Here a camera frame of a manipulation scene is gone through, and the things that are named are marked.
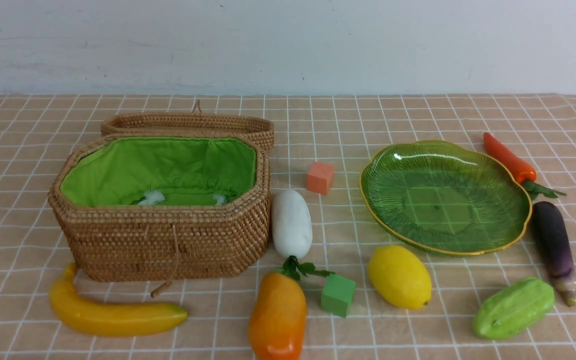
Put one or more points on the purple toy eggplant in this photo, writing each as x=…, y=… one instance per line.
x=552, y=241

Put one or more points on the green toy bitter gourd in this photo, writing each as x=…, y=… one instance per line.
x=512, y=310

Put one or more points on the white toy radish with leaves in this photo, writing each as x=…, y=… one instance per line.
x=292, y=235

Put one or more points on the orange toy mango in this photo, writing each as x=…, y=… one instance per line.
x=277, y=324

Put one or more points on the green glass leaf plate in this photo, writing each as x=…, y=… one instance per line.
x=445, y=199

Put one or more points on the orange foam cube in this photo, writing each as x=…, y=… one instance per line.
x=319, y=177

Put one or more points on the yellow toy lemon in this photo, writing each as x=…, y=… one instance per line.
x=400, y=277

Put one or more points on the yellow toy banana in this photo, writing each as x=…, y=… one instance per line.
x=110, y=319

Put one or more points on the orange toy carrot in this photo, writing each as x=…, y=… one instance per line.
x=522, y=172

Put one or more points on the woven rattan basket green lining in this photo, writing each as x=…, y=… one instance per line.
x=156, y=207

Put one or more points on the green foam cube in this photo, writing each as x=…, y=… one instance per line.
x=337, y=295

